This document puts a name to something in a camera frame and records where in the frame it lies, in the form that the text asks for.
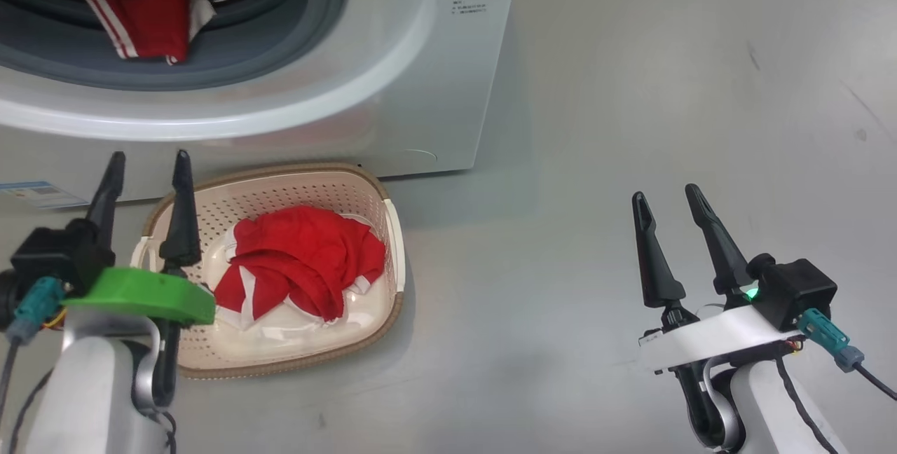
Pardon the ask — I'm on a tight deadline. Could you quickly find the blue energy label sticker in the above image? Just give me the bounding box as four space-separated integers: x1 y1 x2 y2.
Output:
0 181 88 211

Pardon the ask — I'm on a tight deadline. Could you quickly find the teal connector right camera cable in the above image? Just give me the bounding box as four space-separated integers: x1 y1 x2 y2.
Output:
797 308 897 402

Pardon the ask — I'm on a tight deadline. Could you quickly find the white front-load washing machine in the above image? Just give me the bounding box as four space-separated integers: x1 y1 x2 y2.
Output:
0 0 523 211

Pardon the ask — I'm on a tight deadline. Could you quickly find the cream perforated laundry basket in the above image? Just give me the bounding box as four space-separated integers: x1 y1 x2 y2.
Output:
130 162 406 379

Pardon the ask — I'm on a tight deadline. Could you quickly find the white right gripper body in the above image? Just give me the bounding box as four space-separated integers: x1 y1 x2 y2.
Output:
638 303 807 374

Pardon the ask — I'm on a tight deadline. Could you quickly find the teal connector left camera cable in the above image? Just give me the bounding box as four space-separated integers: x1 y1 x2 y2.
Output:
0 275 67 434

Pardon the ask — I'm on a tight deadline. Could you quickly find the red jersey with navy letters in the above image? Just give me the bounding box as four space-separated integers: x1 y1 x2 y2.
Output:
42 0 288 64

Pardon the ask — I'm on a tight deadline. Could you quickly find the teal connector camera cable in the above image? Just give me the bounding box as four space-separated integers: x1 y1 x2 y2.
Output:
797 308 897 402
0 275 67 434

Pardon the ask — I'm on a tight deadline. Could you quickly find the red and white garment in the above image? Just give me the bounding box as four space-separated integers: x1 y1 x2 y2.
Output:
212 205 388 344

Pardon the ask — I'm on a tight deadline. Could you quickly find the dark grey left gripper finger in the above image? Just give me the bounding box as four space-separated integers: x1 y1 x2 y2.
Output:
84 151 127 252
159 149 203 273

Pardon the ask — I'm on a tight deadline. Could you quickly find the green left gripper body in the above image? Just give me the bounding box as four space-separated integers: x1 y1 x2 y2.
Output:
63 266 217 326

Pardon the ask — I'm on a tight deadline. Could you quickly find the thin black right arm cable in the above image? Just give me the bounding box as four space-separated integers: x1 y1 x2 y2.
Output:
774 356 838 454

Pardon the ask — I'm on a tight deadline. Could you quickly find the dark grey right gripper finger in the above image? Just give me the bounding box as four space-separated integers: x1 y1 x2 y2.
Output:
685 184 756 301
631 191 699 329

